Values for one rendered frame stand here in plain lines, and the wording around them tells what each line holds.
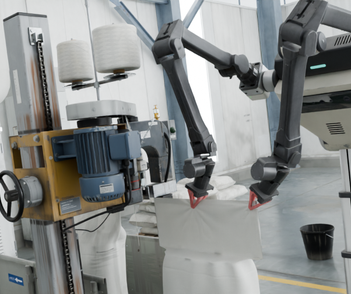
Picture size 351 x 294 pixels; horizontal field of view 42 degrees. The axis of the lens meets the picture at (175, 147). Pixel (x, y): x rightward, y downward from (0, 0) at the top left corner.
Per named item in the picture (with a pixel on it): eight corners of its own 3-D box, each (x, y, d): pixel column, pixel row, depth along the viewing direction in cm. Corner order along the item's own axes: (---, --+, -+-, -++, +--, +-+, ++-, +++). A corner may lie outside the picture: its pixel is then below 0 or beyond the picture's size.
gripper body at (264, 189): (247, 188, 151) (259, 172, 147) (264, 182, 158) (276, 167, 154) (260, 203, 148) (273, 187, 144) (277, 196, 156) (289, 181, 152)
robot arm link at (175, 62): (181, 35, 154) (158, 42, 161) (171, 40, 150) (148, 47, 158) (221, 149, 167) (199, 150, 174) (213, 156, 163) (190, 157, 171)
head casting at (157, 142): (174, 179, 203) (166, 113, 202) (133, 190, 185) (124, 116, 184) (129, 179, 224) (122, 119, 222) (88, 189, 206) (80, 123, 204)
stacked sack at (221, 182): (238, 186, 540) (237, 174, 539) (216, 193, 508) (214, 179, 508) (195, 185, 586) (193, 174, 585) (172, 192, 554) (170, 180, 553)
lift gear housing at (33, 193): (45, 206, 161) (41, 174, 160) (31, 209, 157) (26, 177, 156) (29, 205, 168) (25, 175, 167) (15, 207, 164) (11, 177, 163)
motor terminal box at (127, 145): (144, 163, 159) (140, 130, 158) (132, 167, 149) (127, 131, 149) (122, 165, 161) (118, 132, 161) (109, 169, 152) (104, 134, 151)
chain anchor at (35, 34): (46, 44, 163) (44, 26, 163) (34, 43, 160) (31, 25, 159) (42, 45, 165) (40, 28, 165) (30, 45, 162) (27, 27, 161)
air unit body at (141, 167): (151, 188, 185) (147, 150, 184) (143, 190, 182) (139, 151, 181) (144, 188, 188) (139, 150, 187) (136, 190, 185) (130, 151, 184)
